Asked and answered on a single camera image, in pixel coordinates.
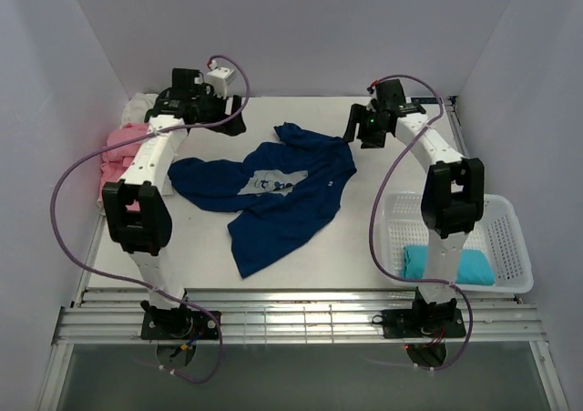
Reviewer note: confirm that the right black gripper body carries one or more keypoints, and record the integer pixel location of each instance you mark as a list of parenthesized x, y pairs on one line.
[(370, 132)]

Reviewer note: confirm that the navy blue printed t-shirt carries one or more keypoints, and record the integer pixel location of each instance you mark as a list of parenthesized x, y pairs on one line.
[(284, 192)]

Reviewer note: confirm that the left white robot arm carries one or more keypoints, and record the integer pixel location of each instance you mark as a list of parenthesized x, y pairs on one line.
[(137, 217)]

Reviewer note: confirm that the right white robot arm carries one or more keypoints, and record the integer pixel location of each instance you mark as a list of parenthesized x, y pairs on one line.
[(451, 205)]

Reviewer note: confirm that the blue label sticker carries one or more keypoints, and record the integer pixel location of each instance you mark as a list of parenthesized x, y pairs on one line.
[(425, 100)]

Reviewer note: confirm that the white t-shirt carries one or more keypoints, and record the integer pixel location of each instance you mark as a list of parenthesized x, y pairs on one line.
[(137, 108)]

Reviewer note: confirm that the pink t-shirt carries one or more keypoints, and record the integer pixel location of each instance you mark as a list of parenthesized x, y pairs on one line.
[(116, 161)]

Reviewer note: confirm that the white plastic basket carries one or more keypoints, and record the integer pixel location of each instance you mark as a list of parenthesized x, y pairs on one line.
[(497, 235)]

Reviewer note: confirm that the rolled turquoise t-shirt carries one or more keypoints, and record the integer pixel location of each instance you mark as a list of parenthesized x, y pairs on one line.
[(474, 268)]

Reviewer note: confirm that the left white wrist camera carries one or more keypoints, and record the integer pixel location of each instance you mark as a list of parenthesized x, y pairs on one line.
[(220, 78)]

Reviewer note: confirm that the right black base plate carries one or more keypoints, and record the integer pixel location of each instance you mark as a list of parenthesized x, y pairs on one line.
[(401, 323)]

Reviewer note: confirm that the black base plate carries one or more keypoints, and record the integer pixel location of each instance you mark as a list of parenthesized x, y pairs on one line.
[(401, 323), (174, 325)]

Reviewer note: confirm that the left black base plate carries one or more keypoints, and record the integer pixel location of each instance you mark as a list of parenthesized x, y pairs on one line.
[(174, 325)]

